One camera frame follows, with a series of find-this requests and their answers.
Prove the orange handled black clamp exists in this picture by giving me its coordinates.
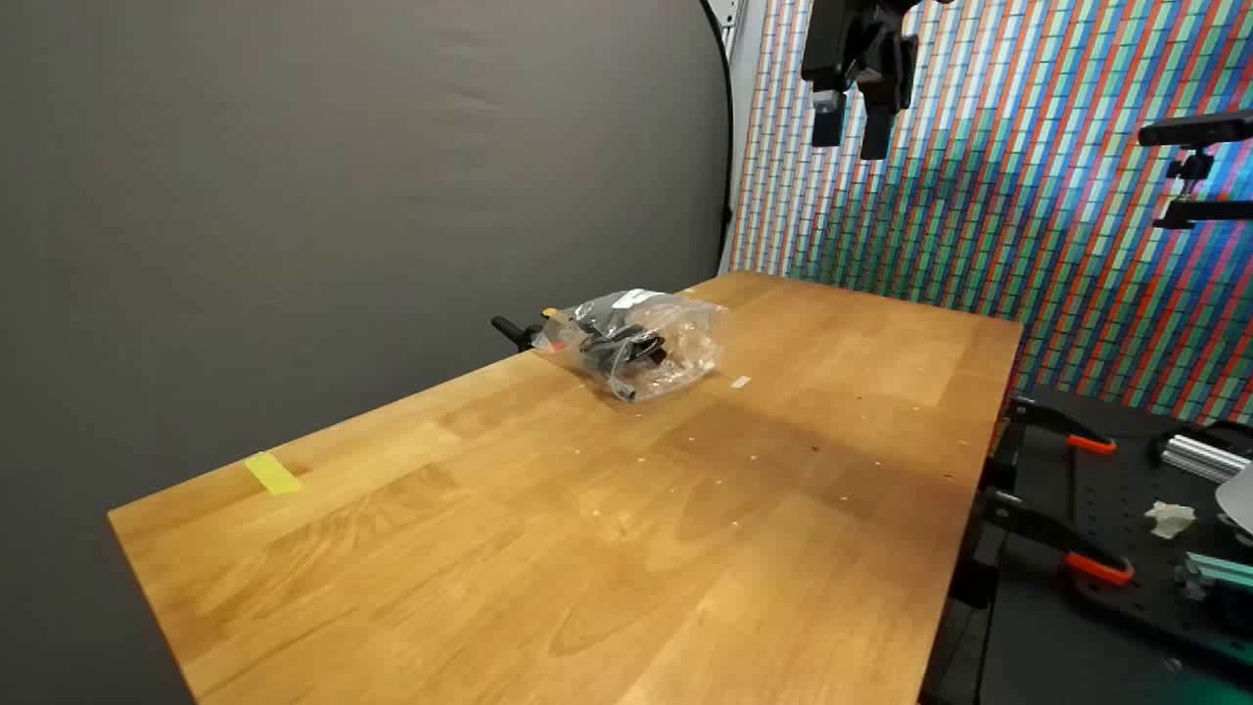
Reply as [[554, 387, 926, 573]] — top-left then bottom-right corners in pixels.
[[978, 487, 1139, 590], [1008, 391, 1126, 461]]

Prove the white backdrop frame pole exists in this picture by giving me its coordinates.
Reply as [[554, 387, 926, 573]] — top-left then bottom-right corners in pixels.
[[701, 0, 767, 273]]

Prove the black perforated side table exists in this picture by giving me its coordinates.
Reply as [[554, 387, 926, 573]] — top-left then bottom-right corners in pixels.
[[921, 382, 1253, 705]]

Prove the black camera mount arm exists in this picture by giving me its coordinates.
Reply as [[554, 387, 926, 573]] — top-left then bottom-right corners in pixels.
[[1135, 109, 1253, 235]]

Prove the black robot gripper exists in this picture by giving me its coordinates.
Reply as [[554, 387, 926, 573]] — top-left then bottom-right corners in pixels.
[[798, 0, 926, 166]]

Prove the black orange marker pen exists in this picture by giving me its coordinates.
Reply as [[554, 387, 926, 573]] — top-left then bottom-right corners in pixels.
[[489, 308, 547, 355]]

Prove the small white crumpled object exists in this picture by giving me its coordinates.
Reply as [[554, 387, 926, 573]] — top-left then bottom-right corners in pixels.
[[1143, 498, 1203, 544]]

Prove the teal metal bar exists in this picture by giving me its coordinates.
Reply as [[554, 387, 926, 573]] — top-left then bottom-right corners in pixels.
[[1174, 544, 1253, 604]]

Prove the clear plastic bag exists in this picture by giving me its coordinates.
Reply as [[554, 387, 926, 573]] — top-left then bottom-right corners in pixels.
[[529, 284, 727, 408]]

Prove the white round disc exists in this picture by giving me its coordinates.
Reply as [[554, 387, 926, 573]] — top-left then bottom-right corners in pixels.
[[1209, 464, 1253, 542]]

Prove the yellow tape strip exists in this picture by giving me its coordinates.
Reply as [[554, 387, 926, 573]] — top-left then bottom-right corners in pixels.
[[238, 451, 311, 500]]

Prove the silver aluminium extrusion piece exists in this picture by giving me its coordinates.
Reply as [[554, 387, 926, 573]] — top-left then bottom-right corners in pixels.
[[1154, 429, 1253, 487]]

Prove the black cable bundle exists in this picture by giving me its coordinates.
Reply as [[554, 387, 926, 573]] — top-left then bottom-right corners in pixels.
[[571, 295, 673, 395]]

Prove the grey fabric backdrop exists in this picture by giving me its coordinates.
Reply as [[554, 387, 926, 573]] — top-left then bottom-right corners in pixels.
[[0, 0, 738, 705]]

